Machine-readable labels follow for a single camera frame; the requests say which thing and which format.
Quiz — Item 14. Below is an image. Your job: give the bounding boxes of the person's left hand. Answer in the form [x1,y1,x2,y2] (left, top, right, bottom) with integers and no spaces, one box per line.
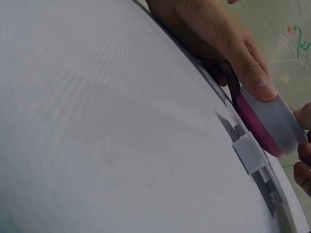
[145,0,278,102]

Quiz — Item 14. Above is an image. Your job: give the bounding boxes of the person's right hand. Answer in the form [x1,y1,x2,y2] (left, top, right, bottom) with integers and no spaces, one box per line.
[292,101,311,196]

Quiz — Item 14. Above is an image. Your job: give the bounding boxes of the pink and white sharpening stone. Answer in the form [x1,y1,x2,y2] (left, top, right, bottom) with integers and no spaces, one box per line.
[236,86,308,158]

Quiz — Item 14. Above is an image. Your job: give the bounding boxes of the grey metal knife blade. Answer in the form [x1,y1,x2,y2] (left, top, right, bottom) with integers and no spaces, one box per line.
[213,109,276,218]

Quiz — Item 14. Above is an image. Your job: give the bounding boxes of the white plastic blade clip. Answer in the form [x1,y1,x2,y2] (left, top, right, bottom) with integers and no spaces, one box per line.
[232,134,265,176]

